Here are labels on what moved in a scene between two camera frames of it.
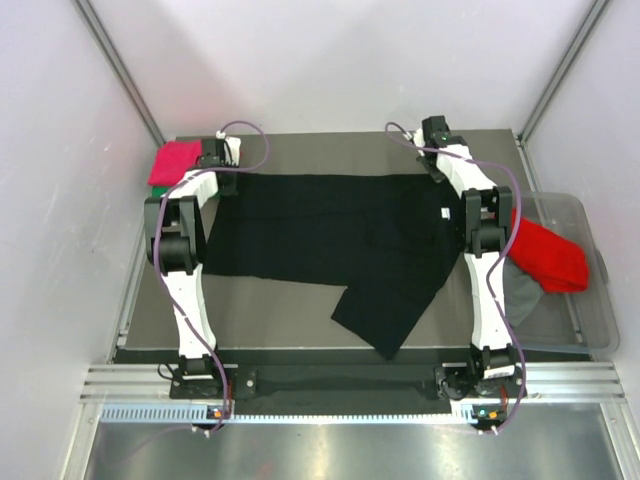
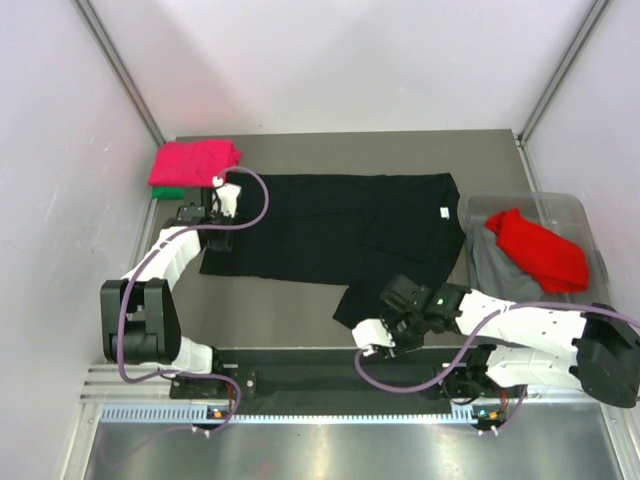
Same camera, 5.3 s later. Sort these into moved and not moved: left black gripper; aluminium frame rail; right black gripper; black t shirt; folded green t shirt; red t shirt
Moved: left black gripper; right black gripper
Not moved: red t shirt; aluminium frame rail; folded green t shirt; black t shirt
